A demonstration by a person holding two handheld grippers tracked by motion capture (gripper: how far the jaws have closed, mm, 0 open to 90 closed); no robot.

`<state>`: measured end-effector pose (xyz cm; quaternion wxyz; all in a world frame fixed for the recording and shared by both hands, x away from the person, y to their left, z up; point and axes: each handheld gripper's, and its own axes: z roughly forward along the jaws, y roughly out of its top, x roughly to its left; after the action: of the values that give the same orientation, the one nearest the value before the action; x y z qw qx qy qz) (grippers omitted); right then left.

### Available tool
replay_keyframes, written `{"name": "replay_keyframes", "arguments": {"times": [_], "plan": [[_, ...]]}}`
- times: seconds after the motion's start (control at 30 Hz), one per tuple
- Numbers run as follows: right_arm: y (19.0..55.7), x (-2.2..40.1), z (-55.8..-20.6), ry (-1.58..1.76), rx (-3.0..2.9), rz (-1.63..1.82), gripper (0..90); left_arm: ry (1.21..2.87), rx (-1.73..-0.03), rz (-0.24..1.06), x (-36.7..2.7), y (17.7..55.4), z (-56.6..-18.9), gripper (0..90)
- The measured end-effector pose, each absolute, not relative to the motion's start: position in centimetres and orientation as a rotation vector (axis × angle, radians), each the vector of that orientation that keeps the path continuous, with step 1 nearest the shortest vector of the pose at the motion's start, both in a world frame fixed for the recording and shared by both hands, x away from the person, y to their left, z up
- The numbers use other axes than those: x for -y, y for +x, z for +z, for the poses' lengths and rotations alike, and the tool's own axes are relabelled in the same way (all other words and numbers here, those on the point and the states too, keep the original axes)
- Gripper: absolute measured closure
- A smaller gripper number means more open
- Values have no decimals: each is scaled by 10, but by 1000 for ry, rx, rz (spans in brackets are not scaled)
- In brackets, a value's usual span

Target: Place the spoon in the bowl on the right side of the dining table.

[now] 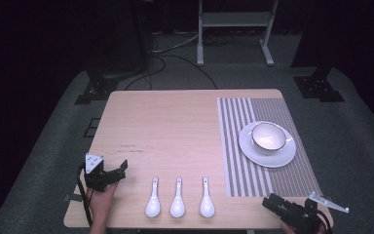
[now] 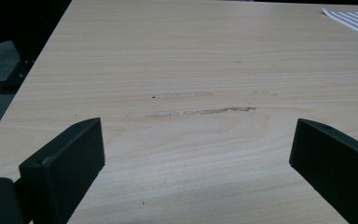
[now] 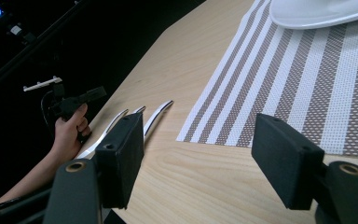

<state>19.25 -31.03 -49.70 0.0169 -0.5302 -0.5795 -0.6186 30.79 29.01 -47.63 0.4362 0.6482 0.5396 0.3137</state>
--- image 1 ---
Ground white ceramic spoon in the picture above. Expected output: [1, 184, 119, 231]
[144, 176, 162, 219]
[169, 176, 186, 219]
[199, 176, 216, 219]

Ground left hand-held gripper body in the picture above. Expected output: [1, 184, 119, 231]
[84, 153, 112, 193]

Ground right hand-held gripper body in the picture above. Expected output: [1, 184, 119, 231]
[281, 191, 351, 234]

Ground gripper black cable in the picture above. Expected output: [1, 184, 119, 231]
[76, 165, 94, 227]
[316, 209, 334, 234]

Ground black floor cable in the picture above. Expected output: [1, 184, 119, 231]
[124, 54, 219, 92]

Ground person's right hand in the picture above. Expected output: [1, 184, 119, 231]
[280, 223, 326, 234]

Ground black stand with base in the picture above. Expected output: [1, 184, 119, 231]
[74, 0, 154, 106]
[289, 0, 346, 103]

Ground white metal stand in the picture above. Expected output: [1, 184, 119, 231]
[196, 0, 280, 68]

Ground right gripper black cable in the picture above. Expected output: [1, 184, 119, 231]
[316, 209, 334, 234]

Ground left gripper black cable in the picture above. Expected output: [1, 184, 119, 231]
[76, 165, 94, 227]

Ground white bowl with dark rim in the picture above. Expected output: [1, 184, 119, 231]
[250, 121, 288, 155]

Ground grey striped placemat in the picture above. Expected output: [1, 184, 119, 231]
[216, 97, 323, 198]

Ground white round plate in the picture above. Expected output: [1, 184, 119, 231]
[238, 120, 297, 170]

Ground grey floor cable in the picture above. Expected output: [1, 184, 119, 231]
[151, 31, 200, 55]

